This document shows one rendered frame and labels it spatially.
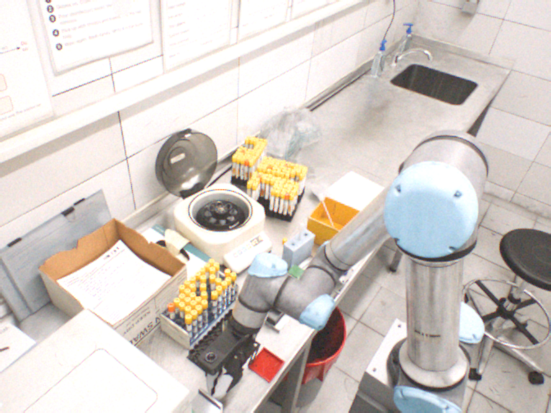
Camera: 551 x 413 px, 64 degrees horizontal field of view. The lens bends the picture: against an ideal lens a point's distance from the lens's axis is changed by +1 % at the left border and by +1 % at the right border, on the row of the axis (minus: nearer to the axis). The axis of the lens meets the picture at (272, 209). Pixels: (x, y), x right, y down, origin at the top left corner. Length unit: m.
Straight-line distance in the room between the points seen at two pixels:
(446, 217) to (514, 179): 2.89
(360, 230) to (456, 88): 2.13
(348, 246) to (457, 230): 0.33
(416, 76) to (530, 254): 1.36
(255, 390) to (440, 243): 0.67
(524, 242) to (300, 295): 1.42
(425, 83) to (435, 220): 2.39
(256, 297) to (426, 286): 0.36
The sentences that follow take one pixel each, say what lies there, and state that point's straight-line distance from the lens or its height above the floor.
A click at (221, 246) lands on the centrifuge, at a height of 0.97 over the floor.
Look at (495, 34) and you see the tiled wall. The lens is 3.17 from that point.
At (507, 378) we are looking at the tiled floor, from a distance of 2.51.
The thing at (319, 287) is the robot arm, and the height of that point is 1.20.
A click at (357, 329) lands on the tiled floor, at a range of 2.36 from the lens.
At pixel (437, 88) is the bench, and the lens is 2.95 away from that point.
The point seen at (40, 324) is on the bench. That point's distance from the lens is 1.33.
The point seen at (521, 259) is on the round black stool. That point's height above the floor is 0.65.
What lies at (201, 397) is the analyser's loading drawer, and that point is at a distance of 1.09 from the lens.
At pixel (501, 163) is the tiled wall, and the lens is 3.45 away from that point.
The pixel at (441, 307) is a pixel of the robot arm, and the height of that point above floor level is 1.36.
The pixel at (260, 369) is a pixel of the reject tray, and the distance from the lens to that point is 1.17.
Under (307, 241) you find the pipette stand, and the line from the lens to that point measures 1.32.
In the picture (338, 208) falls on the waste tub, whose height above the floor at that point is 0.95.
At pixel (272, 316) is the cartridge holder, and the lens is 1.24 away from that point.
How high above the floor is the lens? 1.90
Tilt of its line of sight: 41 degrees down
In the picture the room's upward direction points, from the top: 6 degrees clockwise
